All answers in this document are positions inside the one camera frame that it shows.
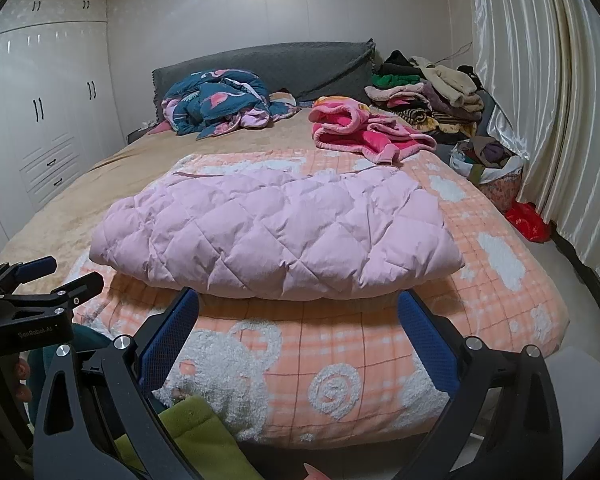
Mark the person's left hand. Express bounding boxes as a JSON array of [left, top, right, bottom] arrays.
[[15, 358, 32, 403]]

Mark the bag stuffed with clothes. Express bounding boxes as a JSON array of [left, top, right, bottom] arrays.
[[450, 136, 524, 212]]

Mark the blue flamingo print quilt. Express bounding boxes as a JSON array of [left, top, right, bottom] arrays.
[[161, 68, 299, 139]]

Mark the cream satin curtain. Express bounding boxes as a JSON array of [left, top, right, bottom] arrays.
[[474, 0, 600, 280]]

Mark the pile of folded clothes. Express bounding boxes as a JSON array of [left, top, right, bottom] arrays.
[[365, 50, 484, 139]]

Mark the light pink quilted coat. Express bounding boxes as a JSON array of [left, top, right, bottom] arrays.
[[90, 167, 463, 301]]

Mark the hot pink fleece blanket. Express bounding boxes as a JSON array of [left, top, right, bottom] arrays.
[[309, 96, 437, 165]]

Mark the orange plaid bear blanket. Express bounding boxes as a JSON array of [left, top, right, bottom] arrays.
[[61, 146, 571, 451]]

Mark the green garment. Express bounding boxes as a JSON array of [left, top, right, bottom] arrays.
[[116, 396, 261, 479]]

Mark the grey fabric headboard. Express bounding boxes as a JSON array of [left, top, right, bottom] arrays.
[[151, 39, 376, 120]]

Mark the red plastic bag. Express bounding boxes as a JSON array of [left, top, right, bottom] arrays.
[[505, 202, 552, 244]]

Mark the white wardrobe with black handles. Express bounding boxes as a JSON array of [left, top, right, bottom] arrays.
[[0, 0, 125, 252]]

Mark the tan bed sheet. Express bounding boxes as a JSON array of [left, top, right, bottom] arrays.
[[0, 107, 314, 272]]

